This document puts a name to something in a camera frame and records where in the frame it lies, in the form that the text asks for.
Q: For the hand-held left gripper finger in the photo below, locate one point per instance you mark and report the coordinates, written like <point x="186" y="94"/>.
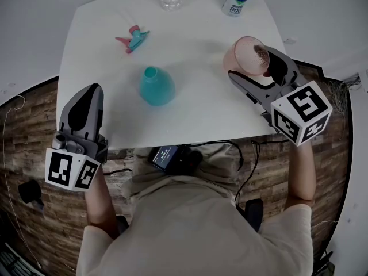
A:
<point x="96" y="111"/>
<point x="66" y="116"/>

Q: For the pink plastic cup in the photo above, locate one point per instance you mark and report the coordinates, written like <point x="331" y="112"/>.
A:
<point x="243" y="57"/>

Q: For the person's right forearm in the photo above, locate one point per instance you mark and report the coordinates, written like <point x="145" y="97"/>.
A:
<point x="302" y="174"/>

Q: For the black cylindrical floor object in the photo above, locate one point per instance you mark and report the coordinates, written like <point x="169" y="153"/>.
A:
<point x="28" y="191"/>

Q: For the person's beige shirt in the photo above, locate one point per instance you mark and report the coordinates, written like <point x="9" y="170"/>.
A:
<point x="195" y="234"/>

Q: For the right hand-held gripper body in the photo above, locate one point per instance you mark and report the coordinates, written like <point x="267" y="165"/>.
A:
<point x="302" y="111"/>

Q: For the black floor stand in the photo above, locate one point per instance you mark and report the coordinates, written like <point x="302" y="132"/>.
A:
<point x="325" y="264"/>

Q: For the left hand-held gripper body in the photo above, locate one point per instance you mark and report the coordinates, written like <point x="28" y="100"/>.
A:
<point x="74" y="165"/>

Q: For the person's left forearm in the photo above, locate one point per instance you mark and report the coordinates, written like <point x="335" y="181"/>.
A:
<point x="99" y="206"/>

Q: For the white power box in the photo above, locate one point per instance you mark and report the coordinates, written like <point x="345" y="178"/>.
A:
<point x="363" y="80"/>

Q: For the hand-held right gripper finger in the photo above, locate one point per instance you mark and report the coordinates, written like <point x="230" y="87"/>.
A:
<point x="283" y="65"/>
<point x="250" y="88"/>

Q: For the person's right hand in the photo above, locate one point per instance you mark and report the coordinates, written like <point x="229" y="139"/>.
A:
<point x="267" y="73"/>

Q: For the teal large spray bottle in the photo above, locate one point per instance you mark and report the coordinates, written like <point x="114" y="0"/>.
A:
<point x="157" y="89"/>

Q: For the dark metal floor rack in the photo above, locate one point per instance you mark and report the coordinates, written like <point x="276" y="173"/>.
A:
<point x="14" y="262"/>

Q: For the pink and teal spray nozzle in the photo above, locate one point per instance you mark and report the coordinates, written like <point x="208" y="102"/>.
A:
<point x="135" y="39"/>

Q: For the black device with screen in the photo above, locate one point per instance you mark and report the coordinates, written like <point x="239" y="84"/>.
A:
<point x="162" y="157"/>

